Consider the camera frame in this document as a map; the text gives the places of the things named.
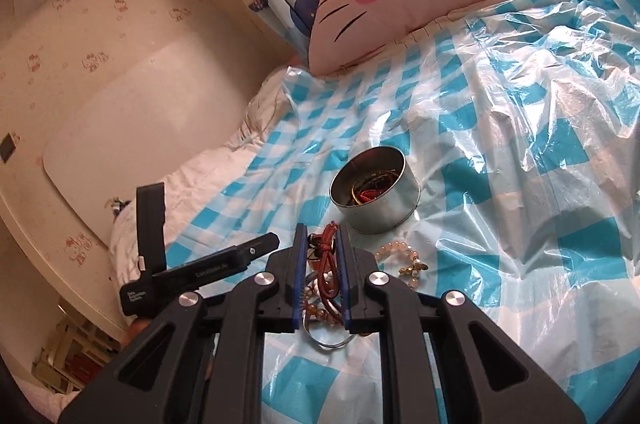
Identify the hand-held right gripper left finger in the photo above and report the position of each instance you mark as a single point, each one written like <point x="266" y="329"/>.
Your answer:
<point x="299" y="284"/>

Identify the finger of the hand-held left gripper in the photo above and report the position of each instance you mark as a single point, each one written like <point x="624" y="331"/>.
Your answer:
<point x="151" y="229"/>
<point x="215" y="266"/>

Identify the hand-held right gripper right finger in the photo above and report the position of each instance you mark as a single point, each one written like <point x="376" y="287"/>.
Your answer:
<point x="343" y="284"/>

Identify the pile of jewelry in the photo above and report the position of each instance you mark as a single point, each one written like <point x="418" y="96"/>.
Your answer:
<point x="314" y="293"/>

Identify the round silver metal tin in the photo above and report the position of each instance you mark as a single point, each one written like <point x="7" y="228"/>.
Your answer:
<point x="385" y="209"/>

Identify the jewelry heap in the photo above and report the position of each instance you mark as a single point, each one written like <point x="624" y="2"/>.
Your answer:
<point x="372" y="191"/>

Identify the silver bangle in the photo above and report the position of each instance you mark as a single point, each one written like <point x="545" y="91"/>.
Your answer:
<point x="325" y="346"/>

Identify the white shelf unit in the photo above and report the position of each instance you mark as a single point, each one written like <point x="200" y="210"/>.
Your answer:
<point x="75" y="354"/>

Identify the white padded headboard panel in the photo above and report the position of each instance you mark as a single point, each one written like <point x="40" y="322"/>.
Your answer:
<point x="140" y="128"/>

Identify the blue checkered plastic sheet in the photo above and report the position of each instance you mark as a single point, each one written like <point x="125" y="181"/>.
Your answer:
<point x="500" y="153"/>

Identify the dark wall switch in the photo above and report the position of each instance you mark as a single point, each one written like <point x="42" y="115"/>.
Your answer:
<point x="7" y="147"/>

